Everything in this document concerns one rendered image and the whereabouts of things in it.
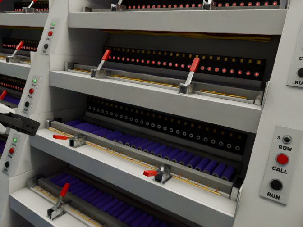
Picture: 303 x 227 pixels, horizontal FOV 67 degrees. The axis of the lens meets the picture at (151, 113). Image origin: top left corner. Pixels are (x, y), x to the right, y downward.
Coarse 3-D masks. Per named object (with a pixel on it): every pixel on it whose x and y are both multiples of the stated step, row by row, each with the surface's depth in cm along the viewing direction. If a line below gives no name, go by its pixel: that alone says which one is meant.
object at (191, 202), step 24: (48, 120) 72; (72, 120) 82; (48, 144) 65; (192, 144) 63; (96, 168) 56; (120, 168) 52; (144, 168) 53; (144, 192) 49; (168, 192) 46; (192, 192) 46; (240, 192) 38; (192, 216) 44; (216, 216) 41
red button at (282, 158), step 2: (280, 154) 38; (282, 154) 38; (278, 156) 38; (280, 156) 38; (282, 156) 37; (284, 156) 37; (286, 156) 37; (278, 158) 38; (280, 158) 38; (282, 158) 37; (284, 158) 37; (286, 158) 37; (278, 160) 38; (280, 160) 37; (282, 160) 37; (284, 160) 37; (286, 160) 37; (278, 162) 38; (280, 162) 37; (282, 162) 37; (284, 162) 37; (286, 162) 37
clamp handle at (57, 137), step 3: (54, 135) 56; (57, 135) 57; (75, 135) 61; (57, 138) 56; (60, 138) 57; (63, 138) 57; (66, 138) 58; (69, 138) 59; (72, 138) 60; (75, 138) 61
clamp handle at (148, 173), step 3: (162, 168) 48; (144, 171) 43; (147, 171) 43; (150, 171) 44; (153, 171) 45; (156, 171) 47; (159, 171) 48; (162, 171) 48; (144, 174) 43; (147, 174) 42; (150, 174) 43; (153, 174) 44; (156, 174) 45
